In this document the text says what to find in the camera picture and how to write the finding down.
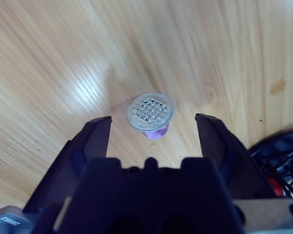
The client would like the purple coffee capsule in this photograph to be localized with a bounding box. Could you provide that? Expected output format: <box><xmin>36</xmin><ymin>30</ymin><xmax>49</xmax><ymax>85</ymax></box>
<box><xmin>126</xmin><ymin>93</ymin><xmax>174</xmax><ymax>141</ymax></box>

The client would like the red coffee capsule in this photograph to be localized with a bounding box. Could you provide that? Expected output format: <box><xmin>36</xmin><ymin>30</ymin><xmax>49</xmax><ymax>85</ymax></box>
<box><xmin>268</xmin><ymin>177</ymin><xmax>283</xmax><ymax>196</ymax></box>

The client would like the arm grey base plate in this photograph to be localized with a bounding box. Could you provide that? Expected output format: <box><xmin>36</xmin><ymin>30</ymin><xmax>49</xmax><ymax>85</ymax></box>
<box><xmin>0</xmin><ymin>206</ymin><xmax>32</xmax><ymax>234</ymax></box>

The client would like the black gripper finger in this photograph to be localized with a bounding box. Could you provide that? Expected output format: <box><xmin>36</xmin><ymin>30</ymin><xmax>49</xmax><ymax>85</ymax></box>
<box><xmin>194</xmin><ymin>113</ymin><xmax>276</xmax><ymax>199</ymax></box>
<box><xmin>21</xmin><ymin>116</ymin><xmax>112</xmax><ymax>220</ymax></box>

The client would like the black wire capsule holder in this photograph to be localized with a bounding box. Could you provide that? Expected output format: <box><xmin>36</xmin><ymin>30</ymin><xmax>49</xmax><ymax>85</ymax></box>
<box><xmin>248</xmin><ymin>128</ymin><xmax>293</xmax><ymax>198</ymax></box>

